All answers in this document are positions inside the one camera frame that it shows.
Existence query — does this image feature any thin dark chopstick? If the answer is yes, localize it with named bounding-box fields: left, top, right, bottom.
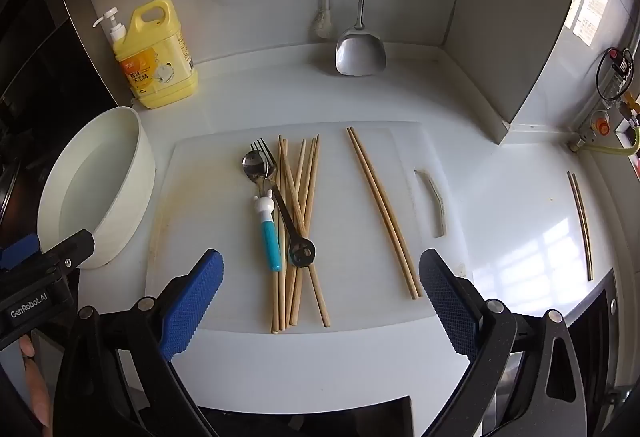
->
left=572, top=173, right=594, bottom=281
left=566, top=171, right=592, bottom=281

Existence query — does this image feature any blue handled metal spoon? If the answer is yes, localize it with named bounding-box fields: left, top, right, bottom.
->
left=241, top=150, right=283, bottom=273

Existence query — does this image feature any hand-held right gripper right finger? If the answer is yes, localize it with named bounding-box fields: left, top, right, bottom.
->
left=419, top=248, right=588, bottom=437

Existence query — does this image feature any yellow detergent pump bottle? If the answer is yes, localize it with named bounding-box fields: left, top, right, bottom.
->
left=92, top=0, right=199, bottom=110

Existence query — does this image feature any metal fork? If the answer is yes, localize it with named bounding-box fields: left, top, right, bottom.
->
left=250, top=138, right=317, bottom=267

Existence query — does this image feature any white round bowl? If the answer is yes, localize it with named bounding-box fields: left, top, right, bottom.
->
left=36, top=107, right=157, bottom=269

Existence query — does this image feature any yellow gas hose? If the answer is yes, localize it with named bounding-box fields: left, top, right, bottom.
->
left=582, top=114, right=640, bottom=158

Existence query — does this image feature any pair of wooden chopsticks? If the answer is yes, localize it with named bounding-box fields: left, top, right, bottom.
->
left=350, top=127, right=422, bottom=299

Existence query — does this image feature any pile of wooden chopsticks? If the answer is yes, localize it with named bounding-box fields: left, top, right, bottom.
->
left=270, top=133, right=332, bottom=334

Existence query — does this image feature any person's left hand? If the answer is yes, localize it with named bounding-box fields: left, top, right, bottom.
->
left=19, top=336, right=53, bottom=437

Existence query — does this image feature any gas pipe valve assembly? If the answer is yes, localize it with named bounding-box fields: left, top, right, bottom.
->
left=567, top=46, right=640, bottom=155

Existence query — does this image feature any black kitchen appliance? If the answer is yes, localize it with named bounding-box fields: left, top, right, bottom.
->
left=0, top=0, right=116, bottom=218

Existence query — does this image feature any white plastic cutting board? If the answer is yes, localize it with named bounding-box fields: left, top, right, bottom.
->
left=144, top=121, right=468, bottom=335

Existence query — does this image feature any white paper notice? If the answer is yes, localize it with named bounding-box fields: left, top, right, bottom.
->
left=572, top=0, right=608, bottom=48

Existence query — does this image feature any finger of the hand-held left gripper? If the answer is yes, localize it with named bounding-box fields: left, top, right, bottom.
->
left=37, top=229, right=96, bottom=275
left=0, top=233, right=42, bottom=270

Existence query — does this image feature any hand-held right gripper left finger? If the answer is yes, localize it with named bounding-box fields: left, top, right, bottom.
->
left=52, top=248, right=224, bottom=437

